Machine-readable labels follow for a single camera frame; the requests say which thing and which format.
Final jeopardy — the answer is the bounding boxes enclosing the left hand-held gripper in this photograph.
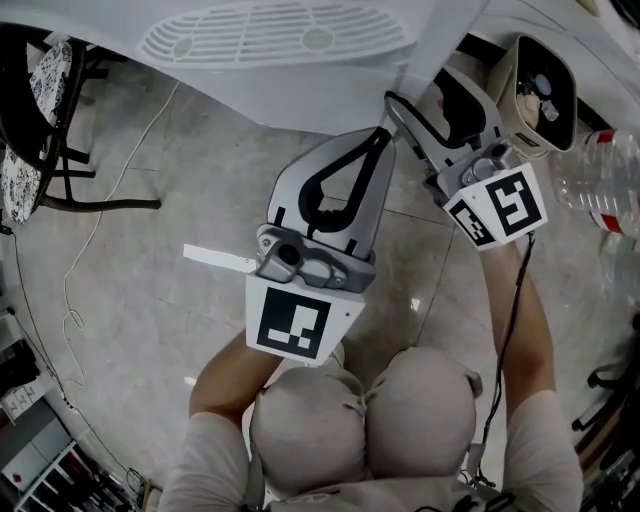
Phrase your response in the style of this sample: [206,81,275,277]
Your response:
[244,126,400,369]

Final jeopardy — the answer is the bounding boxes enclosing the person's right forearm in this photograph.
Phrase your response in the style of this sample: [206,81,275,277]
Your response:
[477,234,557,404]

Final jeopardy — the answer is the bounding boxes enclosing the person's beige trousers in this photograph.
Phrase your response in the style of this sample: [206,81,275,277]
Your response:
[248,344,484,499]

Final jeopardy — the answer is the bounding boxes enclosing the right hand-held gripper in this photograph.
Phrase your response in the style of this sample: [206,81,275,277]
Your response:
[384,66,549,250]

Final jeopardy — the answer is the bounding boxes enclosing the white floor cable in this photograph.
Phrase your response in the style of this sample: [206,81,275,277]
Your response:
[62,79,181,392]

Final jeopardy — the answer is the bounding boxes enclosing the white storage shelf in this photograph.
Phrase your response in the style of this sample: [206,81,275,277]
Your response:
[0,384,109,512]

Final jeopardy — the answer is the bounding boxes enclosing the black floor cable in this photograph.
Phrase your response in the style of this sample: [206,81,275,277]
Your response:
[0,222,151,501]

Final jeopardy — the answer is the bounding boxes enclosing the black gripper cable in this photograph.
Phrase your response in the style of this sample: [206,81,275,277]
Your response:
[467,232,536,496]

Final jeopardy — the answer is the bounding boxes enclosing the white drip tray grille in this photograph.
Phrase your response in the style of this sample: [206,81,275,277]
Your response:
[136,1,417,70]

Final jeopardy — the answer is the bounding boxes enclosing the black white floral cushion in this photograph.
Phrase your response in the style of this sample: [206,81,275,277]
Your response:
[0,146,42,225]
[28,41,75,126]

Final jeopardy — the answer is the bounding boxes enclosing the black wicker chair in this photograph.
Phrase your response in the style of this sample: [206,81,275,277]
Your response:
[0,22,162,225]

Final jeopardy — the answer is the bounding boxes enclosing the crumpled tissue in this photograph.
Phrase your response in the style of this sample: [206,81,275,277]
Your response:
[517,92,542,126]

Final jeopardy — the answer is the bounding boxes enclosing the person's left forearm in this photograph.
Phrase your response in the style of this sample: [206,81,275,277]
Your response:
[188,332,286,426]

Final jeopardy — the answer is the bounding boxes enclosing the person's white shirt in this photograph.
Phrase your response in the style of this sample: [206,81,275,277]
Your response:
[157,387,586,512]

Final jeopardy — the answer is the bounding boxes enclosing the black office chair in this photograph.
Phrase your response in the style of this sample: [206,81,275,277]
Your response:
[572,309,640,501]

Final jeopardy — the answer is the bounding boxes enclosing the beige trash bin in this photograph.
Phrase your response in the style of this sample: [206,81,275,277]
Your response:
[487,33,580,161]

